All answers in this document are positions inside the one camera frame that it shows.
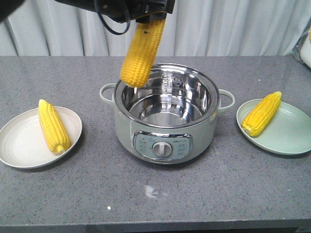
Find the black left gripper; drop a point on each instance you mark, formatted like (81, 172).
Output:
(142, 11)

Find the yellow corn cob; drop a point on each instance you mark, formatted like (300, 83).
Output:
(261, 115)
(54, 131)
(141, 54)

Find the green electric cooking pot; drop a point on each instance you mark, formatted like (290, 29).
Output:
(172, 119)

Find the grey curtain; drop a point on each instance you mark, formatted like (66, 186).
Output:
(195, 28)

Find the cream round plate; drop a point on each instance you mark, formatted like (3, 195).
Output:
(22, 144)

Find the light green round plate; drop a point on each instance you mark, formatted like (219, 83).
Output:
(288, 133)

